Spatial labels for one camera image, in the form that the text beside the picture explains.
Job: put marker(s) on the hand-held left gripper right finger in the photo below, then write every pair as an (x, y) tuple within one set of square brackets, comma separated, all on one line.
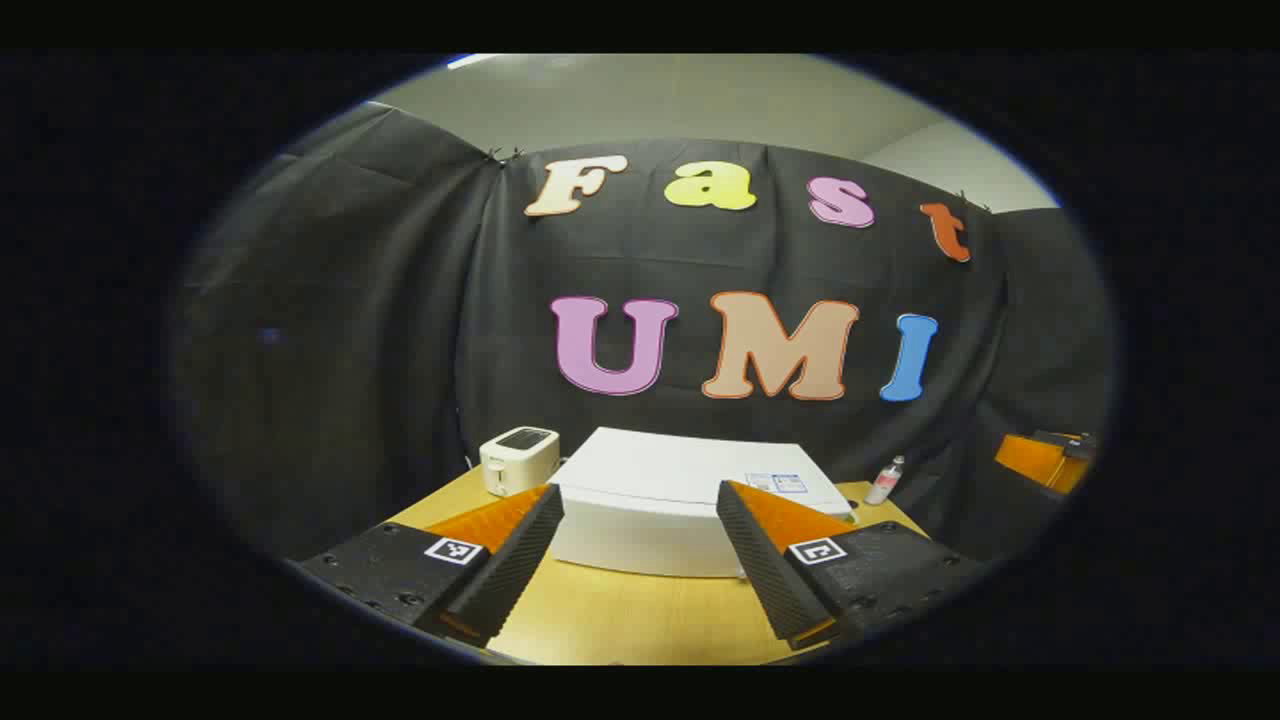
[(765, 570)]

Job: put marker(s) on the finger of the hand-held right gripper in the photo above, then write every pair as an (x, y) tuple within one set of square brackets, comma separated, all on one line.
[(1035, 462)]

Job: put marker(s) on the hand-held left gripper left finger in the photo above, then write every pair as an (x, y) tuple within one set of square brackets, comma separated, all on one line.
[(515, 570)]

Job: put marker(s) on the white microwave oven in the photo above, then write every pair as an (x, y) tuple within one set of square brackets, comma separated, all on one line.
[(680, 480)]

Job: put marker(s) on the white toaster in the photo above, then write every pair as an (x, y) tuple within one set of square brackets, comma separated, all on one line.
[(515, 465)]

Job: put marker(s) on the small clear bottle pink label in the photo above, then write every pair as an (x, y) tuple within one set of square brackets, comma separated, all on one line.
[(884, 485)]

